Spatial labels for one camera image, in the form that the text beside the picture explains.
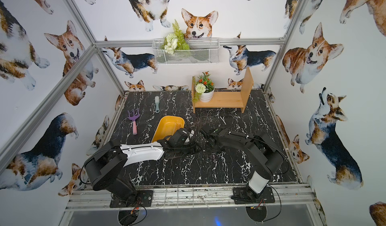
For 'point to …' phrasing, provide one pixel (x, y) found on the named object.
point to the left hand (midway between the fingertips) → (201, 145)
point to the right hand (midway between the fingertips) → (215, 148)
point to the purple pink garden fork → (133, 118)
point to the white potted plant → (204, 88)
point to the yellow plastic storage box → (167, 125)
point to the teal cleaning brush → (157, 100)
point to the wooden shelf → (228, 99)
